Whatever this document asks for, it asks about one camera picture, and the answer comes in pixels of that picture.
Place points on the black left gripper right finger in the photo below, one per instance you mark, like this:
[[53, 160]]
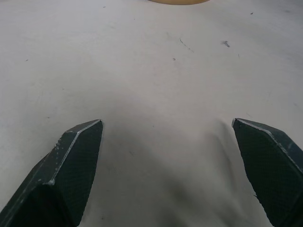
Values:
[[272, 170]]

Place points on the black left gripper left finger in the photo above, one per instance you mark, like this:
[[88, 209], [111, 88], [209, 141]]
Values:
[[59, 179]]

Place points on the yellow round object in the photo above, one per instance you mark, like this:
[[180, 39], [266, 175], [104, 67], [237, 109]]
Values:
[[178, 1]]

